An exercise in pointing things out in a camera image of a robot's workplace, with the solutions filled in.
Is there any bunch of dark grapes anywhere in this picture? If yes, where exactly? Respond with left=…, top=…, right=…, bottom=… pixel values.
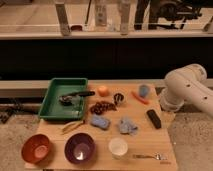
left=90, top=101, right=116, bottom=115

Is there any black rectangular block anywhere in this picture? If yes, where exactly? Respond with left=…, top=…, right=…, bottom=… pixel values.
left=147, top=109, right=162, bottom=129

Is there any purple bowl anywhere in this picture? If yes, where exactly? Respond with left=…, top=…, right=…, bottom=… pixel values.
left=64, top=133, right=95, bottom=164

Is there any orange bowl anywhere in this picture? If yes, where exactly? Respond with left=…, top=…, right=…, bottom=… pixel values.
left=21, top=134, right=51, bottom=164

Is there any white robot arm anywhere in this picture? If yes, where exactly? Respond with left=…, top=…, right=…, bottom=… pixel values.
left=159, top=64, right=213, bottom=117

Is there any metal cup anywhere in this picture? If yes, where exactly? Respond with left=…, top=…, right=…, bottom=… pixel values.
left=113, top=93, right=124, bottom=106

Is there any green plastic tray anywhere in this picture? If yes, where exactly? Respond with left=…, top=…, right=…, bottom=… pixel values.
left=39, top=78, right=88, bottom=121

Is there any blue plastic cup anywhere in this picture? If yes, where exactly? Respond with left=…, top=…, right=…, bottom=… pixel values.
left=139, top=85, right=150, bottom=97

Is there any black handled ladle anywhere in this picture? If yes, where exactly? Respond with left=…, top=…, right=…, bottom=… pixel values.
left=59, top=91, right=95, bottom=106

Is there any wooden board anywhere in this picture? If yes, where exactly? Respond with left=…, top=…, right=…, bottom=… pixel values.
left=25, top=83, right=178, bottom=171

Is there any crumpled blue cloth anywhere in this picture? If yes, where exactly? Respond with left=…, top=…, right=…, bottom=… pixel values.
left=118, top=117, right=138, bottom=135

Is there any yellow banana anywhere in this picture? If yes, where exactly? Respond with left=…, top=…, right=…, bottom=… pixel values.
left=61, top=120, right=85, bottom=134

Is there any orange fruit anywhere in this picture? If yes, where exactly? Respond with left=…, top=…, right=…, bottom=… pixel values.
left=98, top=86, right=109, bottom=97

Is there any orange carrot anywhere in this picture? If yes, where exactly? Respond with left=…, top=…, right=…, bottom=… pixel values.
left=131, top=92, right=149, bottom=105

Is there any white cup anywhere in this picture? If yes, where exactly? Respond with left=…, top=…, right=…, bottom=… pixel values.
left=108, top=137, right=128, bottom=159

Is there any blue sponge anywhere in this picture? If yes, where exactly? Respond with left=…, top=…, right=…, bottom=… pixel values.
left=90, top=115, right=110, bottom=130

